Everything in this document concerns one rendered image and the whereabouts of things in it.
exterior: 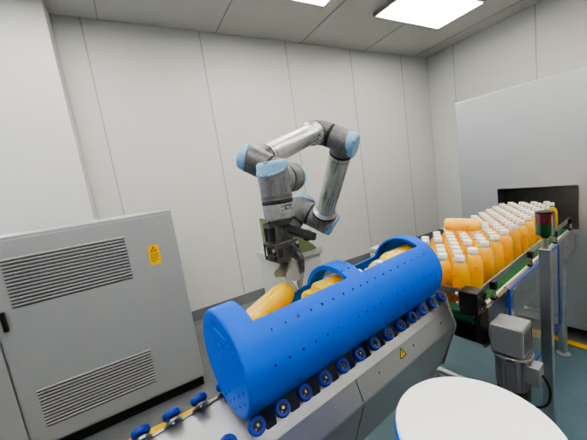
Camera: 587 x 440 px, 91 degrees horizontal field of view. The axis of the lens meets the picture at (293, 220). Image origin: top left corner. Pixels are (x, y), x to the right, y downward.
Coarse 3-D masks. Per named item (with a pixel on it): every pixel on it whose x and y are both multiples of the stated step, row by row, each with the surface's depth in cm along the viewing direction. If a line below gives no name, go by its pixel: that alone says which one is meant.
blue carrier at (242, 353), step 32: (416, 256) 109; (352, 288) 89; (384, 288) 94; (416, 288) 103; (224, 320) 70; (256, 320) 71; (288, 320) 74; (320, 320) 78; (352, 320) 84; (384, 320) 94; (224, 352) 72; (256, 352) 67; (288, 352) 71; (320, 352) 76; (224, 384) 78; (256, 384) 65; (288, 384) 72
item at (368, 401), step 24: (432, 336) 113; (384, 360) 97; (408, 360) 102; (432, 360) 119; (312, 384) 86; (360, 384) 89; (384, 384) 94; (408, 384) 110; (216, 408) 82; (336, 408) 82; (360, 408) 87; (384, 408) 102; (168, 432) 76; (192, 432) 75; (216, 432) 74; (240, 432) 73; (288, 432) 74; (312, 432) 77; (336, 432) 82; (360, 432) 95
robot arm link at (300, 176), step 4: (276, 156) 93; (272, 160) 91; (288, 164) 87; (292, 164) 90; (296, 164) 93; (292, 168) 86; (296, 168) 89; (300, 168) 92; (296, 172) 87; (300, 172) 91; (304, 172) 94; (296, 176) 86; (300, 176) 90; (304, 176) 92; (296, 180) 86; (300, 180) 90; (304, 180) 93; (296, 184) 88; (300, 184) 92; (296, 188) 90; (300, 188) 96
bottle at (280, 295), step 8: (272, 288) 83; (280, 288) 82; (288, 288) 83; (296, 288) 86; (264, 296) 81; (272, 296) 80; (280, 296) 81; (288, 296) 82; (256, 304) 79; (264, 304) 79; (272, 304) 79; (280, 304) 80; (288, 304) 82; (248, 312) 78; (256, 312) 77; (264, 312) 78; (272, 312) 79
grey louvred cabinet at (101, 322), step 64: (0, 256) 170; (64, 256) 185; (128, 256) 203; (0, 320) 170; (64, 320) 187; (128, 320) 205; (192, 320) 227; (0, 384) 173; (64, 384) 188; (128, 384) 207; (192, 384) 233
